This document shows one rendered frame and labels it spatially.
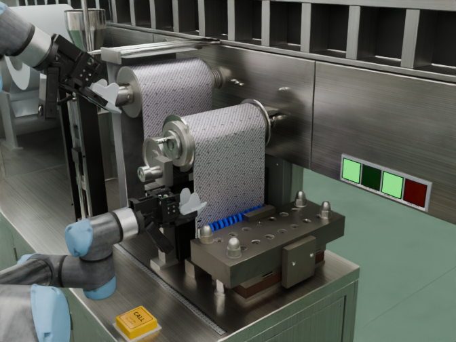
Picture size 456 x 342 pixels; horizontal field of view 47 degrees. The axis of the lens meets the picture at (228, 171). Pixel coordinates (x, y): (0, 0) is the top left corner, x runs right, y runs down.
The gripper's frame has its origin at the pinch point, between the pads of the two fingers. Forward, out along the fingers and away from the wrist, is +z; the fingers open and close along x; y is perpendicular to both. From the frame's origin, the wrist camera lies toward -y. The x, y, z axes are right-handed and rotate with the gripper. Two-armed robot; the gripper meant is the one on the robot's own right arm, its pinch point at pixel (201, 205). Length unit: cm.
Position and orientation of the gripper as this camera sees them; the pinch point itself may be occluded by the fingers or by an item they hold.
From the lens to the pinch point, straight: 135.5
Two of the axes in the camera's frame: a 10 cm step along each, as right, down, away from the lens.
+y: -0.1, -9.3, -3.6
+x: -6.2, -2.8, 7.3
